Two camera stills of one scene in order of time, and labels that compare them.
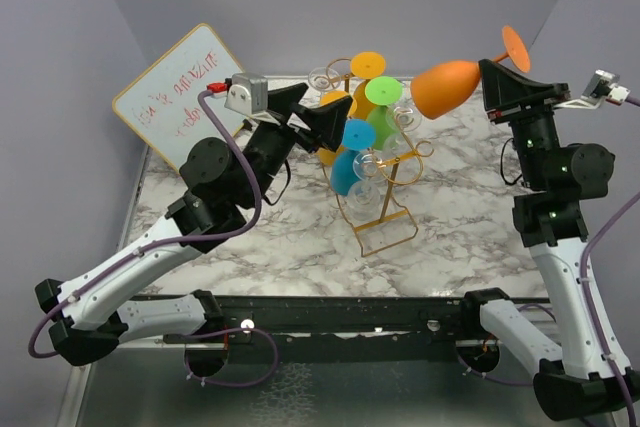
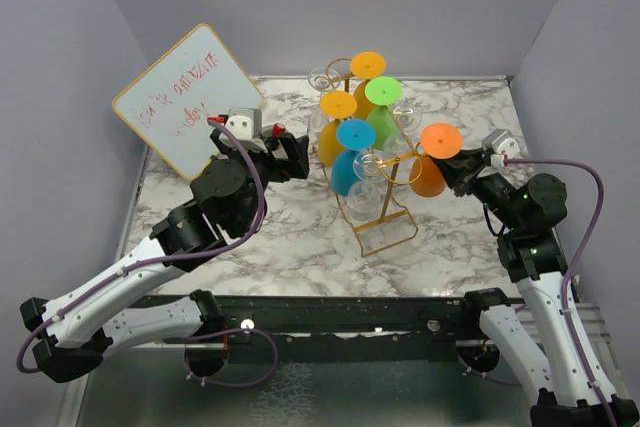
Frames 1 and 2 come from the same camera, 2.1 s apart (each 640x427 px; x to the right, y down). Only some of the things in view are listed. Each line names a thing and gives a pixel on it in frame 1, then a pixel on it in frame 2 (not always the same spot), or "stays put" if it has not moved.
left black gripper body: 312,139 to 279,170
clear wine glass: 324,79 stays put
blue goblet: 357,135 stays put
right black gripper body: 546,95 to 471,168
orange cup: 439,85 to 427,175
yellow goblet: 365,65 stays put
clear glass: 364,196 stays put
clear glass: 400,120 stays put
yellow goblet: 327,156 stays put
